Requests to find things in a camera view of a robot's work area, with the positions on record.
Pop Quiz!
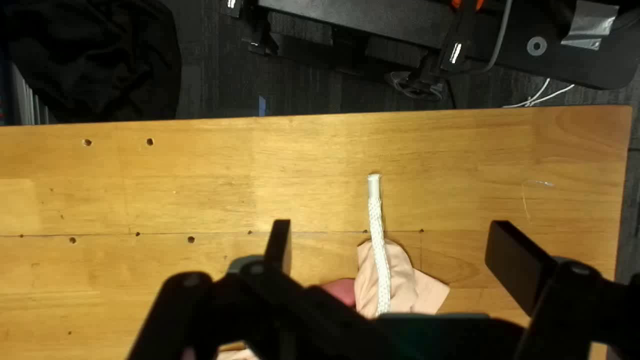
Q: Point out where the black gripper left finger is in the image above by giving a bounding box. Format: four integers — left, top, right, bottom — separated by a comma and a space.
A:
264, 218, 293, 276

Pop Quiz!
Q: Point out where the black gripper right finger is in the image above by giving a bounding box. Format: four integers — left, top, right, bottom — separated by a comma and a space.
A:
483, 218, 560, 316

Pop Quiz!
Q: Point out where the pink cloth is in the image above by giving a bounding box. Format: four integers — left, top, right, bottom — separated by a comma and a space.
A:
321, 278, 359, 310

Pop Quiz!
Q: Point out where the white rope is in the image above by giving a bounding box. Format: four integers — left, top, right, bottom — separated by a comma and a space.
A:
365, 171, 392, 316

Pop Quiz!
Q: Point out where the pale t-shirt with orange print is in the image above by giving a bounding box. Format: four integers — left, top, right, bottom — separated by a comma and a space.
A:
351, 238, 452, 320

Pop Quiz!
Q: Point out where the black fabric bag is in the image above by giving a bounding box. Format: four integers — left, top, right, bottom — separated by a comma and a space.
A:
0, 0, 184, 125

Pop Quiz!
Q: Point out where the thin white cable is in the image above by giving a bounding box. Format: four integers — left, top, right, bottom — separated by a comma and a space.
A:
502, 77, 576, 110

